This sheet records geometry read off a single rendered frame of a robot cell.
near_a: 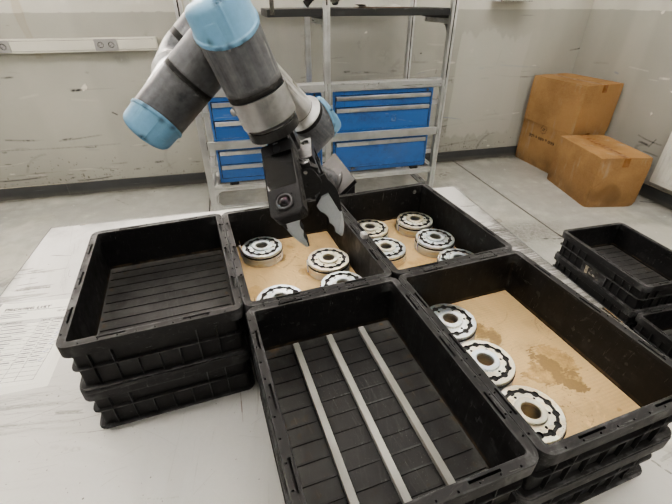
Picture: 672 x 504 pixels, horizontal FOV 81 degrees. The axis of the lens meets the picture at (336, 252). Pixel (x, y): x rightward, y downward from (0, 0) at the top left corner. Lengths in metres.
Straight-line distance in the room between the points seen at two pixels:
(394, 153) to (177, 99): 2.54
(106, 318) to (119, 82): 2.86
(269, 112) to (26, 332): 0.92
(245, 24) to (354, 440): 0.58
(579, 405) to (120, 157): 3.59
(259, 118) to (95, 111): 3.27
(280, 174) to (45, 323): 0.87
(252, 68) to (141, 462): 0.69
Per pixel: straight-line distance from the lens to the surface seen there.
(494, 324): 0.89
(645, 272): 1.97
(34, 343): 1.21
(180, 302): 0.95
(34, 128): 3.94
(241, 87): 0.51
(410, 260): 1.03
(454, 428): 0.70
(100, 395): 0.85
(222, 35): 0.50
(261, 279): 0.96
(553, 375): 0.83
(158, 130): 0.62
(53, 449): 0.96
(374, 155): 3.00
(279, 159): 0.54
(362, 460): 0.65
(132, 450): 0.89
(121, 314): 0.97
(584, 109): 4.12
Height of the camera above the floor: 1.40
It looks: 33 degrees down
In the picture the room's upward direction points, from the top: straight up
